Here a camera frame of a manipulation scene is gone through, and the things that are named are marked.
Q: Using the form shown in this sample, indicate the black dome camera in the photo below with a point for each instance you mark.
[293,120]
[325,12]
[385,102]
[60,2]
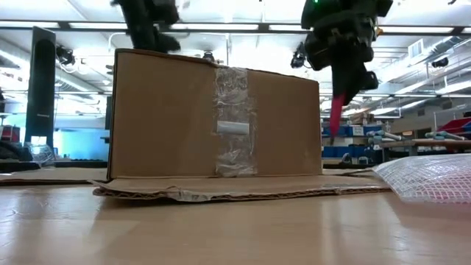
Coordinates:
[439,62]

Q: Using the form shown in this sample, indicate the blue storage bin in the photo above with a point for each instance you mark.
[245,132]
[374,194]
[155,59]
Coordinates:
[342,151]
[325,131]

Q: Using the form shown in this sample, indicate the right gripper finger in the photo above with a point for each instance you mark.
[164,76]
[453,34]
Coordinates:
[371,81]
[347,82]

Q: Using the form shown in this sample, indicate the red storage bin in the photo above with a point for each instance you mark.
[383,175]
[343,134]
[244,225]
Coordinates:
[456,126]

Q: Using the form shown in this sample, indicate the black overhead frame beam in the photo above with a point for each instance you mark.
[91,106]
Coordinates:
[221,27]

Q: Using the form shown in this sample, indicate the white air vent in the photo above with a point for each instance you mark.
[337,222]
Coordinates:
[416,49]

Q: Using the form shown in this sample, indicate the red crate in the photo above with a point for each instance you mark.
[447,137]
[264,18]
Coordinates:
[10,134]

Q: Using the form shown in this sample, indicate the yellow hanging tag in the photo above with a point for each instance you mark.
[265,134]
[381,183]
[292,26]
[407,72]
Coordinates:
[379,32]

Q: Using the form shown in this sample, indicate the tall black tower stand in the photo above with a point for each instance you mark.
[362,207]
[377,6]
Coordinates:
[40,92]

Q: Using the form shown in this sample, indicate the white plastic bag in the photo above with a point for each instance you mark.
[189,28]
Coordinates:
[430,178]

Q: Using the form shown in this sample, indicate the cardboard box on shelf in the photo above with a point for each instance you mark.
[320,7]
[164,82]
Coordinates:
[362,118]

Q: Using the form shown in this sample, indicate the brown cardboard box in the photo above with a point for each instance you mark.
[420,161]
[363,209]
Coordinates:
[165,117]

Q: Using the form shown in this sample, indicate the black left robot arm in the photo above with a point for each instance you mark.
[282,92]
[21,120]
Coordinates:
[1,101]

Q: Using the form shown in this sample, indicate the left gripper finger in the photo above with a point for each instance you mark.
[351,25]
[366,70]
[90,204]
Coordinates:
[168,43]
[141,33]

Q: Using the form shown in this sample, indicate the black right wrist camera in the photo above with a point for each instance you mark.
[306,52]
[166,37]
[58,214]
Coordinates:
[317,53]

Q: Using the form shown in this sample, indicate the wooden workbench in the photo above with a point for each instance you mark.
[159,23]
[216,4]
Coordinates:
[423,144]

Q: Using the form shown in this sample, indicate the grey blue robot tube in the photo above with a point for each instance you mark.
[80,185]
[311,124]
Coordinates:
[390,136]
[447,135]

